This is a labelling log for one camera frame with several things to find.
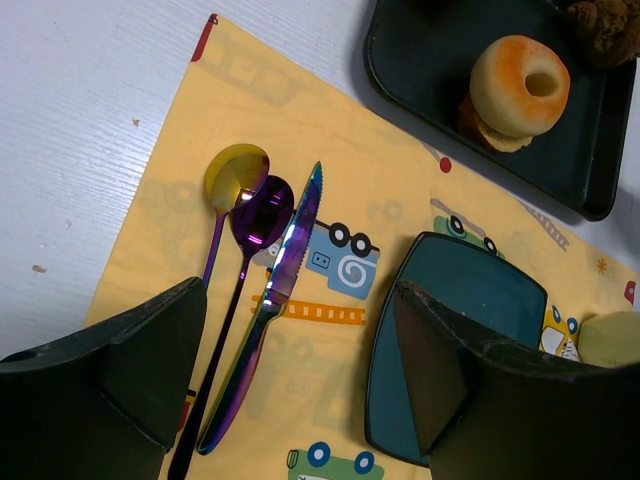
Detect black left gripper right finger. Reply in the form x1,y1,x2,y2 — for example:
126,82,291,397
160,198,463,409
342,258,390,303
394,281,639,479

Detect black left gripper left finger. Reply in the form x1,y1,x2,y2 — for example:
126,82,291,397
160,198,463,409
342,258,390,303
1,277,207,479

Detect black baking tray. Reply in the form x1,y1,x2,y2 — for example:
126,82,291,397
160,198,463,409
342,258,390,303
365,1,639,221

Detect gold spoon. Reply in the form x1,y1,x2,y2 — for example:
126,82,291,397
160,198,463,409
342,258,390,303
202,143,270,285

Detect dark teal square plate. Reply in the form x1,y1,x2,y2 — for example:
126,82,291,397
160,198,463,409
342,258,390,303
365,232,548,467

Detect pale yellow mug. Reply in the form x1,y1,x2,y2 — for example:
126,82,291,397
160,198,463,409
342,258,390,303
578,311,640,368

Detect iridescent table knife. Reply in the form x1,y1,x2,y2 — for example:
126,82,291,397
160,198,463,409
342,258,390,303
197,162,323,455

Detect bagel sandwich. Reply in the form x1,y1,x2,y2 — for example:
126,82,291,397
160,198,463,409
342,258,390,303
457,35,571,153

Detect purple iridescent spoon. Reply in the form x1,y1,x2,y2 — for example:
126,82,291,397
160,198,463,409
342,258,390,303
167,175,294,479

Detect yellow vehicle print placemat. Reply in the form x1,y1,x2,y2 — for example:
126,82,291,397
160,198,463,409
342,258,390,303
87,16,639,479

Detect dark brown bread piece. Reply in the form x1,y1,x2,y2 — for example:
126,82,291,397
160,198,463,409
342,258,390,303
565,0,639,69

